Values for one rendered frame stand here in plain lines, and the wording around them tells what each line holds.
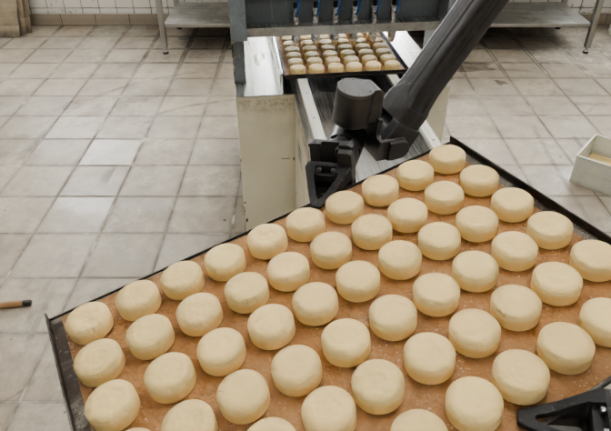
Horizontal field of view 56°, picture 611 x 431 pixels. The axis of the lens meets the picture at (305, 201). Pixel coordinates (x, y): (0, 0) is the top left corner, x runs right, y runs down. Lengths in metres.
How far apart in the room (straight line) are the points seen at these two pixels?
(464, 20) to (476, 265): 0.39
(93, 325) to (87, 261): 1.96
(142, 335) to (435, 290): 0.32
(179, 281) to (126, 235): 2.05
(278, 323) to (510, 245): 0.28
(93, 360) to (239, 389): 0.17
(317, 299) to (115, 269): 1.98
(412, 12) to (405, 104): 1.08
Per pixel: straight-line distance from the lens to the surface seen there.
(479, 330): 0.61
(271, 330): 0.62
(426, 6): 1.98
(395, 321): 0.61
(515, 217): 0.75
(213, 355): 0.61
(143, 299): 0.69
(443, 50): 0.91
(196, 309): 0.66
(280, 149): 1.99
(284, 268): 0.67
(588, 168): 3.22
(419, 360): 0.58
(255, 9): 1.88
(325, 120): 1.73
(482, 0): 0.91
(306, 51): 2.03
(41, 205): 3.09
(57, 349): 0.72
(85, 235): 2.80
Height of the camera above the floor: 1.62
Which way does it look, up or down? 35 degrees down
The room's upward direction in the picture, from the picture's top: straight up
